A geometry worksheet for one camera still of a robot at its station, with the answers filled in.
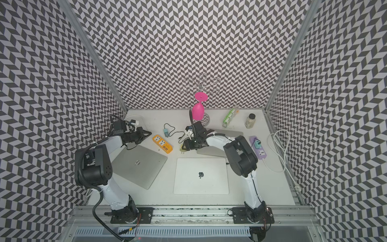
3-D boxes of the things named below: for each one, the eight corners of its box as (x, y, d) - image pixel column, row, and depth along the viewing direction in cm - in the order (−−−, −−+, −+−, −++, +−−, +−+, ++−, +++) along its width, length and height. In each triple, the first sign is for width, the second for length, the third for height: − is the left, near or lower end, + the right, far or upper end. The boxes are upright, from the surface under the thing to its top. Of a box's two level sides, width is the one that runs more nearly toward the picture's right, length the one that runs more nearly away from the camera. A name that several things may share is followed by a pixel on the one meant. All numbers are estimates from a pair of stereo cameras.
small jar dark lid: (245, 130, 108) (250, 119, 99) (244, 123, 112) (248, 113, 102) (251, 130, 108) (256, 119, 99) (250, 123, 112) (254, 113, 102)
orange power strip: (152, 141, 103) (151, 138, 100) (157, 136, 105) (156, 134, 102) (168, 154, 96) (168, 152, 94) (174, 149, 99) (173, 146, 96)
